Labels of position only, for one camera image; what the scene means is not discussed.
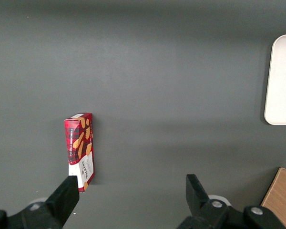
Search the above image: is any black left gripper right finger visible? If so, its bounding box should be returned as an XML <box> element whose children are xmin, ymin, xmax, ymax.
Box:
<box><xmin>176</xmin><ymin>174</ymin><xmax>286</xmax><ymax>229</ymax></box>

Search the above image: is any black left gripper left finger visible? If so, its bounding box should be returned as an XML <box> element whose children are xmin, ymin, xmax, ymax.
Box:
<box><xmin>0</xmin><ymin>175</ymin><xmax>80</xmax><ymax>229</ymax></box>

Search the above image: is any beige rectangular tray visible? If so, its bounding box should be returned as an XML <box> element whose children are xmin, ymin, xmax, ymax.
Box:
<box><xmin>264</xmin><ymin>34</ymin><xmax>286</xmax><ymax>126</ymax></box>

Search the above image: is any red tartan shortbread box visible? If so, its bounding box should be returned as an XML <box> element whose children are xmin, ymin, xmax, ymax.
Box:
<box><xmin>63</xmin><ymin>112</ymin><xmax>95</xmax><ymax>193</ymax></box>

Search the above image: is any wooden two-drawer cabinet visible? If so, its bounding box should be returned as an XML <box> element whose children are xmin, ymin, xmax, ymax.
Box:
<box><xmin>260</xmin><ymin>167</ymin><xmax>286</xmax><ymax>229</ymax></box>

